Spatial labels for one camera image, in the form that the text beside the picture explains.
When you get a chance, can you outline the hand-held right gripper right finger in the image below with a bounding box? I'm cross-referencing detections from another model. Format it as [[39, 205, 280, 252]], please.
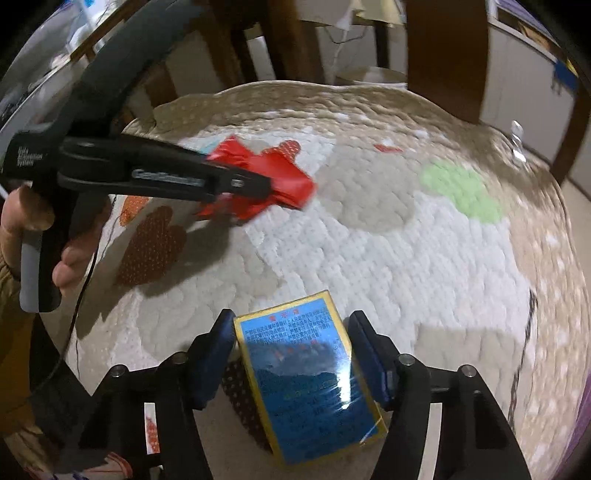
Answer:
[[347, 310, 532, 480]]

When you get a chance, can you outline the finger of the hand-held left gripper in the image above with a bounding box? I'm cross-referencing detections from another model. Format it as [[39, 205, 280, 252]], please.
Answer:
[[59, 164, 273, 204], [60, 134, 218, 171]]

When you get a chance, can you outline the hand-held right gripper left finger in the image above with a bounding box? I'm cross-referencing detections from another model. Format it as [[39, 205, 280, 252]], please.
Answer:
[[76, 308, 238, 480]]

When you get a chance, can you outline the blue yellow box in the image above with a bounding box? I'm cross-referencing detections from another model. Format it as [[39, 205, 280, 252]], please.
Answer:
[[233, 290, 389, 466]]

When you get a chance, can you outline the red paper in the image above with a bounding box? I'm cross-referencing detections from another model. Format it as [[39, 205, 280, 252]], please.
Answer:
[[194, 135, 317, 227]]

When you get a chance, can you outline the person's left forearm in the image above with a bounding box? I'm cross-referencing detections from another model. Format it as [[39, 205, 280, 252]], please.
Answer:
[[0, 251, 51, 435]]

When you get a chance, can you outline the person's left hand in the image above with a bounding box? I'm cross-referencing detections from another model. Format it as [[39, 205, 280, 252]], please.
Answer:
[[0, 182, 114, 298]]

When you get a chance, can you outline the printed paper sheet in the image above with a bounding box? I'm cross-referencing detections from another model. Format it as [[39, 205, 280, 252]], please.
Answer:
[[46, 401, 162, 480]]

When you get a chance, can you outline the white cylindrical container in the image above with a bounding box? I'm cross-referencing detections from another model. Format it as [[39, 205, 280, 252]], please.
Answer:
[[335, 66, 408, 89]]

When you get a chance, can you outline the clear plastic scrap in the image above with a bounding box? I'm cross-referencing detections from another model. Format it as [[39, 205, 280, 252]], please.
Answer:
[[510, 120, 527, 162]]

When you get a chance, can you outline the wooden chair with round hole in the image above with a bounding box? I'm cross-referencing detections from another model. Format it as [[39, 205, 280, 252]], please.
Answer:
[[549, 46, 591, 185]]

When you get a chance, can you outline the black cable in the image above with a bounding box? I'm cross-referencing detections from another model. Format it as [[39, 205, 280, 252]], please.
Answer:
[[62, 249, 99, 370]]

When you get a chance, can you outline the white cable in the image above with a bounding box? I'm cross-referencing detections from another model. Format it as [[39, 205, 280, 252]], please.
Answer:
[[325, 9, 370, 70]]

